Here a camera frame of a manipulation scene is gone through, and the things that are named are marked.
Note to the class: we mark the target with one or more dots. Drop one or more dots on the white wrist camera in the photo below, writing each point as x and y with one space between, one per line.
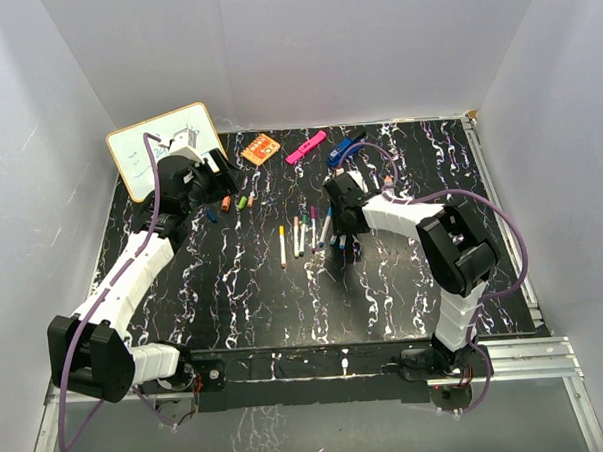
182 143
356 176

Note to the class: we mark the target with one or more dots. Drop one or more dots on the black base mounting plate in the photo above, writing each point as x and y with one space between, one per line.
324 374

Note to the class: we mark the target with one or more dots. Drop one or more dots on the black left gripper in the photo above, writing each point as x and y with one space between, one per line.
230 179

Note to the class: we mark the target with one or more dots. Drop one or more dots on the blue stapler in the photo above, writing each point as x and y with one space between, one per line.
335 156

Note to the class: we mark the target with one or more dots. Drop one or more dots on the small whiteboard with writing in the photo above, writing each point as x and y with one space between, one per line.
135 147

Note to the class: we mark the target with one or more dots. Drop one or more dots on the peach marker pen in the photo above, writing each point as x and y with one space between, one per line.
296 232

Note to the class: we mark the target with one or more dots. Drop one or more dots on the orange highlighter cap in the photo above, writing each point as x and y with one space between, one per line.
226 204

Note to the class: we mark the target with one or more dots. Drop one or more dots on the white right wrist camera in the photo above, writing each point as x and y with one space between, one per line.
356 176

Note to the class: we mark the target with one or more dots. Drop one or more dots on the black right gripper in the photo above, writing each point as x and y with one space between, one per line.
341 227

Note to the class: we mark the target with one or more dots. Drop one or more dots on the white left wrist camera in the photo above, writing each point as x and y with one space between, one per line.
182 143

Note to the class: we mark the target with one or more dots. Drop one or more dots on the pink clip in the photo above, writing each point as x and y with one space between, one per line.
306 147

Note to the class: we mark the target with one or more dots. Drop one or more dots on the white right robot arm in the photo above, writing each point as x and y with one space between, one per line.
458 250

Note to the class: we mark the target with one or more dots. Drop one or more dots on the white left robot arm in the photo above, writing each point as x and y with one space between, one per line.
88 353

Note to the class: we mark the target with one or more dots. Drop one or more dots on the yellow orange marker pen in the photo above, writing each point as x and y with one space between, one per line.
282 246

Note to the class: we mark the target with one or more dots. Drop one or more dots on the dark blue pen cap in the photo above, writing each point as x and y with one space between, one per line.
211 216

